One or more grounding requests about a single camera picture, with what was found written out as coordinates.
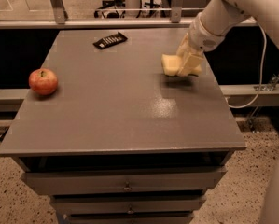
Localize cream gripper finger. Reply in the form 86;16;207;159
177;54;203;77

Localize yellow wavy sponge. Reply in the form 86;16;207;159
160;53;203;77

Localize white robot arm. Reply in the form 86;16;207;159
176;0;279;77

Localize black rxbar chocolate wrapper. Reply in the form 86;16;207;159
93;32;128;50

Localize black office chair base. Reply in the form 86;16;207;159
93;0;125;19

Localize grey drawer cabinet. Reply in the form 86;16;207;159
0;27;247;224

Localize top grey drawer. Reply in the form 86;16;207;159
21;166;226;196

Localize grey drawer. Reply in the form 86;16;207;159
21;166;226;196
51;193;206;215
68;213;194;224

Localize red apple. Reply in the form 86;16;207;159
28;68;58;95

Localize middle grey drawer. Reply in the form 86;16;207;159
51;193;206;215

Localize bottom grey drawer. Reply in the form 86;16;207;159
68;213;194;224

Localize metal guard rail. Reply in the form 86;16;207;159
0;0;258;30

